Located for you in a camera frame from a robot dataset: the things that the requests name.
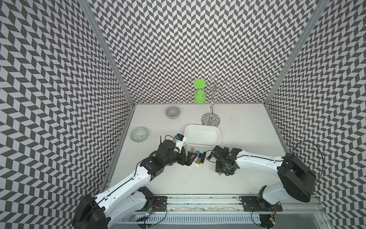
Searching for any green patterned small bowl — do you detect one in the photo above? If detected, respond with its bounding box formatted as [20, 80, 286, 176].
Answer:
[130, 127, 149, 143]

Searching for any black round lipstick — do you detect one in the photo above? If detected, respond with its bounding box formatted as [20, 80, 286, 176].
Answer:
[200, 152, 206, 164]

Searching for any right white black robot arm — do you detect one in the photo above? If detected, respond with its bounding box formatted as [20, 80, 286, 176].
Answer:
[208, 146, 316, 210]

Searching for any white plastic storage box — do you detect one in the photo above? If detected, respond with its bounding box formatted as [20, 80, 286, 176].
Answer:
[184, 125, 221, 147]

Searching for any green plastic cup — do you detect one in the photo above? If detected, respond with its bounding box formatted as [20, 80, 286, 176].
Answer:
[193, 79, 206, 104]

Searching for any chrome metal stand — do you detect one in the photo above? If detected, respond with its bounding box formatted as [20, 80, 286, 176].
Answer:
[201, 75, 232, 127]

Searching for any black gold square lipstick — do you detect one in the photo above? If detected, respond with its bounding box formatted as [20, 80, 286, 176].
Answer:
[195, 153, 203, 167]

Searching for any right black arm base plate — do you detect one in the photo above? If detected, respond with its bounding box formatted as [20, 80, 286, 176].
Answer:
[239, 196, 283, 212]

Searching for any grey purple bowl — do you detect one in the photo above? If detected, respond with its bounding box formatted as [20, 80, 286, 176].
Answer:
[165, 106, 181, 119]

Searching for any aluminium front rail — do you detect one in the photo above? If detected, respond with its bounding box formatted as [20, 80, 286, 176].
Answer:
[85, 194, 327, 215]

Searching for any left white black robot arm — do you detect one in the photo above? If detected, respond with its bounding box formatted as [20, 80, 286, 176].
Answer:
[71, 140, 197, 229]

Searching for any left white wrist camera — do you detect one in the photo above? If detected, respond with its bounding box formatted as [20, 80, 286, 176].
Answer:
[175, 134, 186, 153]

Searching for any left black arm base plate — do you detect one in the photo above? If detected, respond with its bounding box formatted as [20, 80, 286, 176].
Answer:
[140, 196, 168, 212]

